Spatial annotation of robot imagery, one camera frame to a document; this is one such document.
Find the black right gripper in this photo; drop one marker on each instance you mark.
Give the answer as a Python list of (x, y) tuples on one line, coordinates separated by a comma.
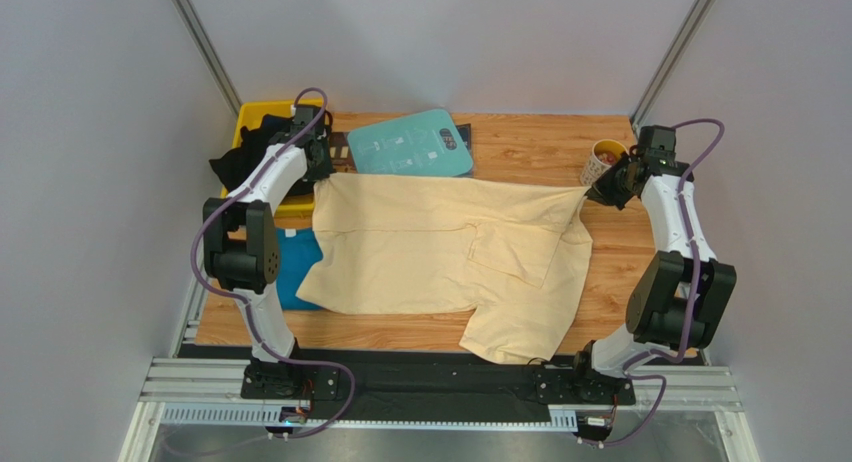
[(609, 189)]

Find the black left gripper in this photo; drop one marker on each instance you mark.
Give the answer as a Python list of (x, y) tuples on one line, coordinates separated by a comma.
[(325, 170)]

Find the cream t-shirt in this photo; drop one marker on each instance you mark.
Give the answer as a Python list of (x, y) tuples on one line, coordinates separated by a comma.
[(514, 257)]

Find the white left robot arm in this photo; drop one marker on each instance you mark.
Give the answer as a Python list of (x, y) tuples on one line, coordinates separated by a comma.
[(241, 252)]

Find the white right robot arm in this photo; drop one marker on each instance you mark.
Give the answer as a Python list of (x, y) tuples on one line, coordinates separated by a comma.
[(679, 301)]

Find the dark Edward Tulane book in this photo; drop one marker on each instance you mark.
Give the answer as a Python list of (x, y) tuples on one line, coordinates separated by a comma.
[(340, 153)]

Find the white patterned mug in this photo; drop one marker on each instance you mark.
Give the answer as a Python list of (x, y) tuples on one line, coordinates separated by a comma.
[(604, 154)]

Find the yellow plastic bin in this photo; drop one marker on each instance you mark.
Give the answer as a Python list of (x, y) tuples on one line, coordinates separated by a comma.
[(257, 123)]

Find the black t-shirt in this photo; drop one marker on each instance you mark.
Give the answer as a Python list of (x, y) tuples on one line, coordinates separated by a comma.
[(237, 164)]

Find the blue folded t-shirt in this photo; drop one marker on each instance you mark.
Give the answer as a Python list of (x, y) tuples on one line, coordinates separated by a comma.
[(299, 251)]

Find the teal folding board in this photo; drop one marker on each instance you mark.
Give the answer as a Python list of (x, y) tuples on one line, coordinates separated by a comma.
[(422, 144)]

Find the dark blue book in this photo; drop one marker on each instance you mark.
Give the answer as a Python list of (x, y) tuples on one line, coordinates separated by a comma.
[(465, 131)]

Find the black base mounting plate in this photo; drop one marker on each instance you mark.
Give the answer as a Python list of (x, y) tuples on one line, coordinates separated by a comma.
[(386, 386)]

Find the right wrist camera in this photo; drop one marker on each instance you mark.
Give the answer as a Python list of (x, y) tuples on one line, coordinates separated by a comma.
[(656, 144)]

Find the left aluminium frame post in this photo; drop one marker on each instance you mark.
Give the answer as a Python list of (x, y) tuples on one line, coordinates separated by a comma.
[(204, 44)]

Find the aluminium frame post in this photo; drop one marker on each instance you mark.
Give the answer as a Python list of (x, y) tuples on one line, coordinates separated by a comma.
[(676, 49), (204, 44)]

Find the right aluminium frame post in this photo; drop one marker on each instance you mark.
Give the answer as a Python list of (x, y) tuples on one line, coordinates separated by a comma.
[(676, 49)]

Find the aluminium front frame rail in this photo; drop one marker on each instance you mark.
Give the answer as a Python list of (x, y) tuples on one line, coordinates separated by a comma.
[(192, 390)]

